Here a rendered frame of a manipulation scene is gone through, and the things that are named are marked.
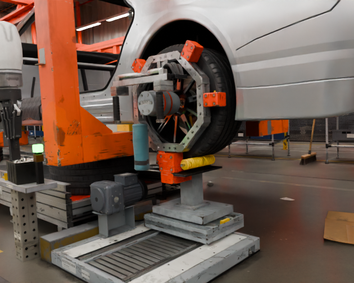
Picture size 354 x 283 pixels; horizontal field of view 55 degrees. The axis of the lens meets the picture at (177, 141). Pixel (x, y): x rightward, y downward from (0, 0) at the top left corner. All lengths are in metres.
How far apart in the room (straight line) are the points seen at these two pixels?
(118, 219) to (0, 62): 1.34
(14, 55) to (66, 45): 0.89
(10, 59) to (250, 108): 1.05
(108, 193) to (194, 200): 0.51
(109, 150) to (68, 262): 0.71
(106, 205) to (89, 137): 0.42
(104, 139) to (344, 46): 1.40
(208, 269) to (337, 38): 1.13
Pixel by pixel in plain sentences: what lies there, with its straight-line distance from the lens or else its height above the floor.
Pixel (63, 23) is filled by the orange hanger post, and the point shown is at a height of 1.32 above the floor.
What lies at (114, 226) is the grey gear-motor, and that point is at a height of 0.10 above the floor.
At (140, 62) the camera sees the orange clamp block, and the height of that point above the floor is 1.10.
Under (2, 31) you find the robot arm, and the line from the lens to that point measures 1.24.
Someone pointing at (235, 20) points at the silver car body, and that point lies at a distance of 1.78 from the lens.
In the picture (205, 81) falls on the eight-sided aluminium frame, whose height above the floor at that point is 0.94.
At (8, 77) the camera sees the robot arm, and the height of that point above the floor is 0.92.
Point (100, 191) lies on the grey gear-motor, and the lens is 1.99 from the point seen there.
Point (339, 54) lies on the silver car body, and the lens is 1.55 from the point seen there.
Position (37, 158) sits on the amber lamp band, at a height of 0.59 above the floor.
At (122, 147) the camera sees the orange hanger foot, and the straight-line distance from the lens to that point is 2.26.
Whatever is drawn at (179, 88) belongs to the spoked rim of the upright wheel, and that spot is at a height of 0.93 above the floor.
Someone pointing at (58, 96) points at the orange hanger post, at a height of 0.91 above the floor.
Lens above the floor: 0.79
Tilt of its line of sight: 5 degrees down
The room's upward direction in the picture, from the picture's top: 2 degrees counter-clockwise
